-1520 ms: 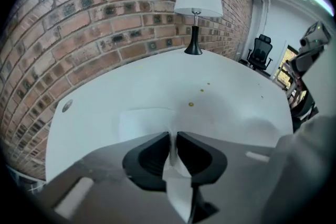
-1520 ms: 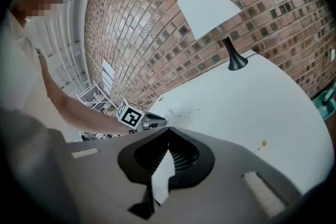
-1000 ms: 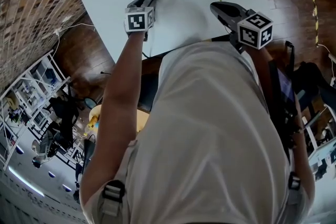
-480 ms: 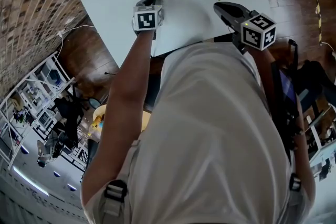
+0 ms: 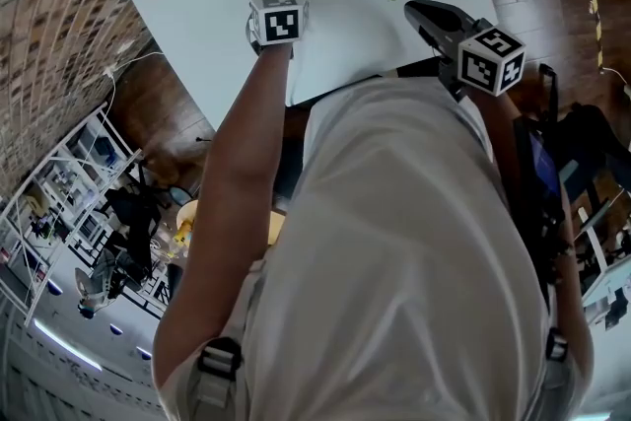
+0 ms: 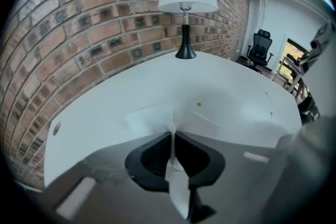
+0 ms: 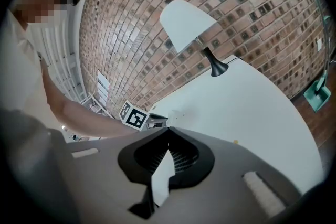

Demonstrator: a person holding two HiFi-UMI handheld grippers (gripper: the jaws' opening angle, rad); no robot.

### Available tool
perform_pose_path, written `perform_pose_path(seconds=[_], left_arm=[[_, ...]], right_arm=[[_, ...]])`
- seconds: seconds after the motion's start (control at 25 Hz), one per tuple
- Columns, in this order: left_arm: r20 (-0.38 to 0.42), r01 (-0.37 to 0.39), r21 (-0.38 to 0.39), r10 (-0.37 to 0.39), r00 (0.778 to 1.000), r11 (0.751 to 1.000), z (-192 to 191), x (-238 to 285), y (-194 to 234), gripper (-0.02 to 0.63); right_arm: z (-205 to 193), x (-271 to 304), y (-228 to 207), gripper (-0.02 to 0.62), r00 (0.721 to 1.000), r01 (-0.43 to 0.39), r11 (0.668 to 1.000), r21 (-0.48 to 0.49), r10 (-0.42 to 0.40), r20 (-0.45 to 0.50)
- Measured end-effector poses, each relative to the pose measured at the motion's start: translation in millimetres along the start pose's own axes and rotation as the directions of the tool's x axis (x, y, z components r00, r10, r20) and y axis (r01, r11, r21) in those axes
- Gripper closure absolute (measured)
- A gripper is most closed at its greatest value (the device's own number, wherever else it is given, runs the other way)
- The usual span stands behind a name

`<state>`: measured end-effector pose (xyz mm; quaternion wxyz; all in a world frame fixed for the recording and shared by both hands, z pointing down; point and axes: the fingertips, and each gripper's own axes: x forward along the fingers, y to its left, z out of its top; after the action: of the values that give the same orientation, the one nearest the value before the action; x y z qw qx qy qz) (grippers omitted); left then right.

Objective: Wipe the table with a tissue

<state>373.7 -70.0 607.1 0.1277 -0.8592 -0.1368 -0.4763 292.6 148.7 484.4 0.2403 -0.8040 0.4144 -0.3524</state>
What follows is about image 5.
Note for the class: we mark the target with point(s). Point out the round wooden table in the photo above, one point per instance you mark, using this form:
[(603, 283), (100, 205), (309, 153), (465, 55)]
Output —
[(187, 212)]

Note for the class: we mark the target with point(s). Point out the white metal shelf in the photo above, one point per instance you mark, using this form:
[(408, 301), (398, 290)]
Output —
[(64, 192)]

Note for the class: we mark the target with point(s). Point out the round dark stool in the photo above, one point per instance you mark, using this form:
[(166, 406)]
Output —
[(180, 196)]

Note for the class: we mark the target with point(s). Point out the person's white shirt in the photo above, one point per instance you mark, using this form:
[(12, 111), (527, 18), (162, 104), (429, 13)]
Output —
[(394, 261)]

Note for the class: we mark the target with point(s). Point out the black office chair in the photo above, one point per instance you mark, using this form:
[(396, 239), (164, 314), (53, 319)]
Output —
[(133, 222), (596, 138)]

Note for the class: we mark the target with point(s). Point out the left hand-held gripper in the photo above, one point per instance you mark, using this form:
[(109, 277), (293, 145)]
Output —
[(279, 25)]

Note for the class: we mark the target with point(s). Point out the black tablet screen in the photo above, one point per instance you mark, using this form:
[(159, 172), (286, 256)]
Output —
[(542, 162)]

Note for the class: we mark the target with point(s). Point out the yellow black striped tape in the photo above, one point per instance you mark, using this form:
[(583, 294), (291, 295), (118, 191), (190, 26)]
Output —
[(593, 2)]

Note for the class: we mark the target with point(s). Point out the person's left forearm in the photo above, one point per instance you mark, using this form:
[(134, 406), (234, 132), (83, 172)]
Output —
[(241, 133)]

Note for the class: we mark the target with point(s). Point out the white rectangular table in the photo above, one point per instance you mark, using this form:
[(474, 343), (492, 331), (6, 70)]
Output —
[(207, 15)]

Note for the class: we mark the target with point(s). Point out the yellow bottle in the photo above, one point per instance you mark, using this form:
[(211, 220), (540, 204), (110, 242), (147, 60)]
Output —
[(185, 231)]

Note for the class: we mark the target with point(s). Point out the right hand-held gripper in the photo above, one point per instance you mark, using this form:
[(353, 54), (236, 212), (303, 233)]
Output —
[(490, 61)]

